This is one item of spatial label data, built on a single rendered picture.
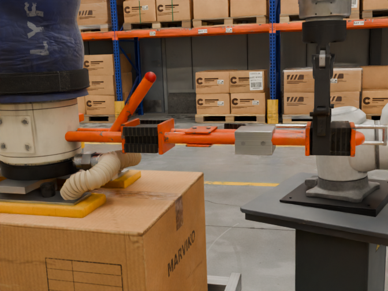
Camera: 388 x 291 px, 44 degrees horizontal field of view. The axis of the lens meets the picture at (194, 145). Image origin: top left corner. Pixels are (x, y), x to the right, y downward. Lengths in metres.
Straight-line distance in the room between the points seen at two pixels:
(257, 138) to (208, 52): 8.64
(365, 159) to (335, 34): 0.73
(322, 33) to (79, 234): 0.54
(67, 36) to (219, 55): 8.51
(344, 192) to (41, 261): 0.96
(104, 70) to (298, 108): 3.47
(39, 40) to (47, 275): 0.44
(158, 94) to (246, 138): 8.90
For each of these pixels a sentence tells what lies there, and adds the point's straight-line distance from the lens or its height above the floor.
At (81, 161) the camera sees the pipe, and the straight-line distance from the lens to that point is 1.02.
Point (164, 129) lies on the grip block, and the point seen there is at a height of 1.09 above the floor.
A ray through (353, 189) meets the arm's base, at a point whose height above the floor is 0.80.
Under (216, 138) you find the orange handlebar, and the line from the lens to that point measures 0.89.
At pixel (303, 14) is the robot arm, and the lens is 0.86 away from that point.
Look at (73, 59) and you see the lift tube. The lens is 1.00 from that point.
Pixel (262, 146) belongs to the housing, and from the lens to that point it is 0.88.
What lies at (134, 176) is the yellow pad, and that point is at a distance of 1.11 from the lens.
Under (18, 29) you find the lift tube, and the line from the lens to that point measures 0.97.
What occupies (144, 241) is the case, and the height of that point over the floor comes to 0.93.
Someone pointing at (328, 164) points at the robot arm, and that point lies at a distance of 1.54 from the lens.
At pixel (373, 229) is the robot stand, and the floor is 0.75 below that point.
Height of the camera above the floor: 1.24
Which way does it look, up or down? 11 degrees down
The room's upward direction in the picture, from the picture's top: 2 degrees counter-clockwise
